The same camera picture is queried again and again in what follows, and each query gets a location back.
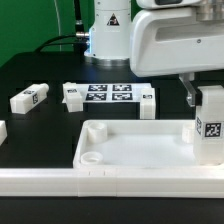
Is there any white marker sheet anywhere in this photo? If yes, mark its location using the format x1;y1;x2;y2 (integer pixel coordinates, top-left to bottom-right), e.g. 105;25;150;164
61;82;153;104

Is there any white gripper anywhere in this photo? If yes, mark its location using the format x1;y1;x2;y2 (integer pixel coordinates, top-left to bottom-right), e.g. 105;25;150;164
130;4;224;107

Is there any white desk top tray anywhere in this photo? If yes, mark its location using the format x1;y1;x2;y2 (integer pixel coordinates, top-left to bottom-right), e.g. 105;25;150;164
73;120;224;170

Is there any white front fence bar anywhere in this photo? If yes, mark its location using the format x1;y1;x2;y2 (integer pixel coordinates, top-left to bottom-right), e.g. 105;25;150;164
0;167;224;198

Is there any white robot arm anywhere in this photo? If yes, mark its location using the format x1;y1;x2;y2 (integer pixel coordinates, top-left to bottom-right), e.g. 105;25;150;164
85;0;224;106

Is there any white left fence block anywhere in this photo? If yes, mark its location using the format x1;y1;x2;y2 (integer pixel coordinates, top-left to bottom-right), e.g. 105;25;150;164
0;120;7;146

